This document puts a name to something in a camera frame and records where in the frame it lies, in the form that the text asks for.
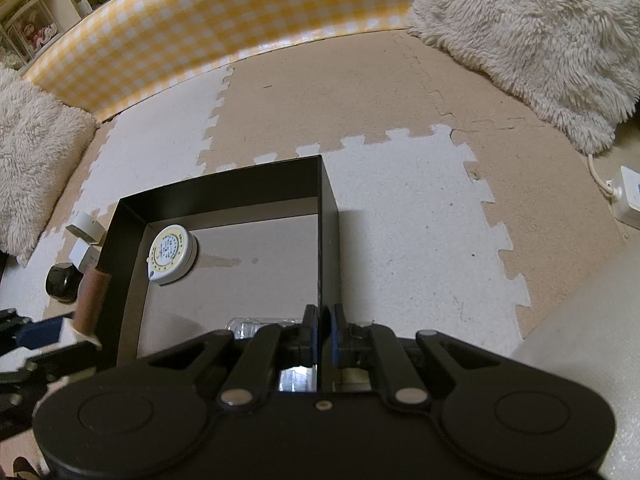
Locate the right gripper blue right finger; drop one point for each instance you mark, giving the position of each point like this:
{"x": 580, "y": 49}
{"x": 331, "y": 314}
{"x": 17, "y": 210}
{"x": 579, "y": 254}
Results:
{"x": 341, "y": 339}

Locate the black cardboard box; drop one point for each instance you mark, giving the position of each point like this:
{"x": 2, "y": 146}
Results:
{"x": 268, "y": 247}

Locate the yellow gingham bed cover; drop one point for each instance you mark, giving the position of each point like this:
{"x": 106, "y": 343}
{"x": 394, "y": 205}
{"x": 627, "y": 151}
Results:
{"x": 130, "y": 50}

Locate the clear doll display case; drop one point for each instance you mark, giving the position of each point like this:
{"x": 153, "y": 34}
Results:
{"x": 32, "y": 28}

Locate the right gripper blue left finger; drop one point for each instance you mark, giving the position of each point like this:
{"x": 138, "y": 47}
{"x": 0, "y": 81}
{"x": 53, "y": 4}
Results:
{"x": 308, "y": 336}

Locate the right white fluffy pillow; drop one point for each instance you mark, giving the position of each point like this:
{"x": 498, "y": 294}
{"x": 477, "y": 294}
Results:
{"x": 574, "y": 63}

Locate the black oval earbuds case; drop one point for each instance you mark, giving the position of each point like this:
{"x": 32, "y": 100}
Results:
{"x": 62, "y": 282}

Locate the white cube brown-cap bottle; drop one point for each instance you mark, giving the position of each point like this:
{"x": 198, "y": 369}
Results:
{"x": 82, "y": 326}

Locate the white power strip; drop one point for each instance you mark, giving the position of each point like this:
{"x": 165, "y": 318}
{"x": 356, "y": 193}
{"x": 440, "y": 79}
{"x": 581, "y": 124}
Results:
{"x": 622, "y": 192}

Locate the white round yellow-dial tape measure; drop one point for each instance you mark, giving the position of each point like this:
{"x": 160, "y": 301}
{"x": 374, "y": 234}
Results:
{"x": 171, "y": 255}

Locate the left white fluffy pillow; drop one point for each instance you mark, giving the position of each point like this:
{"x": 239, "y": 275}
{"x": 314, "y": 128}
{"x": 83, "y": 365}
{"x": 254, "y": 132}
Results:
{"x": 42, "y": 142}

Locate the white usb wall charger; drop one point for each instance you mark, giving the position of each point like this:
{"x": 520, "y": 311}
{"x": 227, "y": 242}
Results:
{"x": 84, "y": 256}

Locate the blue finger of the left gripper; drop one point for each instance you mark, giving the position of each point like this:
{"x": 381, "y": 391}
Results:
{"x": 40, "y": 334}

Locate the clear plastic case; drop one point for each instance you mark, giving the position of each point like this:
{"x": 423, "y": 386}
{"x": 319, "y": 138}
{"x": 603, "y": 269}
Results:
{"x": 246, "y": 328}

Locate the white fluffy pillow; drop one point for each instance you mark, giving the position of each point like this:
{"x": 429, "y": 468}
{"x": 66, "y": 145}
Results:
{"x": 574, "y": 63}
{"x": 42, "y": 142}

